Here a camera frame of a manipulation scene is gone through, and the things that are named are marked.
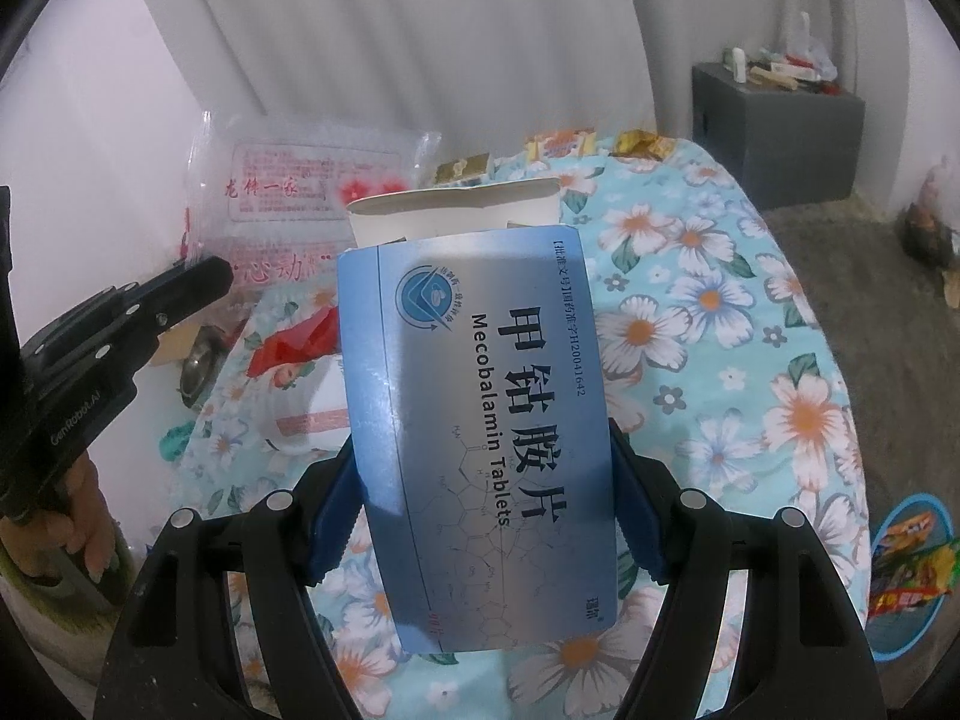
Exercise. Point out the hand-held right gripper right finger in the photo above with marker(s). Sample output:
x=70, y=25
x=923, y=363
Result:
x=636, y=517

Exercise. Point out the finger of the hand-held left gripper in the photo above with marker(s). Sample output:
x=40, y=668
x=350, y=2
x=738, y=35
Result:
x=180, y=289

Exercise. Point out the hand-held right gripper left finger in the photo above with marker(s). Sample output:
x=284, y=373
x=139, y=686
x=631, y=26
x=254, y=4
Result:
x=337, y=510

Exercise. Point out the blue medicine box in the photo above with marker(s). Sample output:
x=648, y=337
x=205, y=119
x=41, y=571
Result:
x=480, y=420

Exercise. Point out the orange snack packet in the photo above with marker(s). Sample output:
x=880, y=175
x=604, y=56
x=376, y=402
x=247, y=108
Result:
x=904, y=531

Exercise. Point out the blue plastic waste basket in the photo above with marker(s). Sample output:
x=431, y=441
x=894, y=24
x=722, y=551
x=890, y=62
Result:
x=911, y=637

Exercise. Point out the person's left hand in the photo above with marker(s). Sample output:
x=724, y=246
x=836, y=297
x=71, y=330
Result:
x=82, y=521

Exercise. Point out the round metal can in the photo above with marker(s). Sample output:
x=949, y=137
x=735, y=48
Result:
x=202, y=364

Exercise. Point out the red wrapper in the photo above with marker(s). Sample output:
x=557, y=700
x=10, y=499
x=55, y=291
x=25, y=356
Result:
x=296, y=341

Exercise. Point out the clear red-print plastic package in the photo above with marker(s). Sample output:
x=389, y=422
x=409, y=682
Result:
x=292, y=187

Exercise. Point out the green white fleece garment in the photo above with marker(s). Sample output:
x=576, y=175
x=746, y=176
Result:
x=37, y=615

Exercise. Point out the floral blue blanket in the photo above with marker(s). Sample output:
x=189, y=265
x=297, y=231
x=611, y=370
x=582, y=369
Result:
x=712, y=330

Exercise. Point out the red snack packet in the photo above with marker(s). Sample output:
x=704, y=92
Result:
x=911, y=591

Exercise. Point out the white curtain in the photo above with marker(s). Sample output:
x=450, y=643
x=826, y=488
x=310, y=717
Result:
x=450, y=37

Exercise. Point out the black bag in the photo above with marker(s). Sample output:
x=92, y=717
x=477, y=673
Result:
x=926, y=236

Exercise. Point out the grey cabinet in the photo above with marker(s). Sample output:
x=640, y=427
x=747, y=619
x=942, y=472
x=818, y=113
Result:
x=780, y=139

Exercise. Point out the small white bottle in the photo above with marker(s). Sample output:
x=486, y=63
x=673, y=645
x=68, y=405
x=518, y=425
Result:
x=739, y=66

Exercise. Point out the clear plastic bag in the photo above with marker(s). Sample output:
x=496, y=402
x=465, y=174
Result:
x=808, y=49

